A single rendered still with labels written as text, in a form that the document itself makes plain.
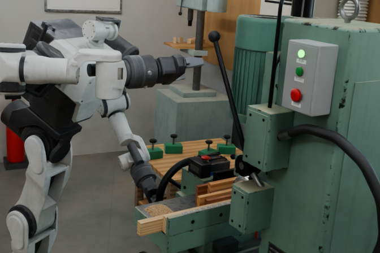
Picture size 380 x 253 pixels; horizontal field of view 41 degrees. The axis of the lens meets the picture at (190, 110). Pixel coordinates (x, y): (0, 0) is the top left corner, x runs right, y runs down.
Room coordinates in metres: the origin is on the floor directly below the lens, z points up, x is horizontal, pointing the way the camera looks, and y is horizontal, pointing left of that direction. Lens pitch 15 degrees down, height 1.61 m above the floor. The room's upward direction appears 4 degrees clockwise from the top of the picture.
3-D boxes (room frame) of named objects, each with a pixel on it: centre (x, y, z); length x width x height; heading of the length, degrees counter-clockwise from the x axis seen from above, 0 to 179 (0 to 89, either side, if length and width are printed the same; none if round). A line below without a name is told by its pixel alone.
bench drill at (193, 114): (3.84, -0.04, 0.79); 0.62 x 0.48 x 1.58; 25
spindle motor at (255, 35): (1.49, -0.21, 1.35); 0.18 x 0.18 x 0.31
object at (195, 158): (1.64, -0.07, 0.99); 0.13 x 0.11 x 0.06; 124
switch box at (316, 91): (1.15, -0.27, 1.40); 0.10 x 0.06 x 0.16; 34
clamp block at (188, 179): (1.64, -0.08, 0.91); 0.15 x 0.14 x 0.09; 124
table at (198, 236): (1.57, -0.13, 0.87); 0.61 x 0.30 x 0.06; 124
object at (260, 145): (1.23, -0.20, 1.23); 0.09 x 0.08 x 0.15; 34
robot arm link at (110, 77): (1.30, 0.20, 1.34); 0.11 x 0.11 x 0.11; 34
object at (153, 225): (1.43, -0.11, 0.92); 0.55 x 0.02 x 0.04; 124
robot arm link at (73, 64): (1.28, 0.25, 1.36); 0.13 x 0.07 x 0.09; 94
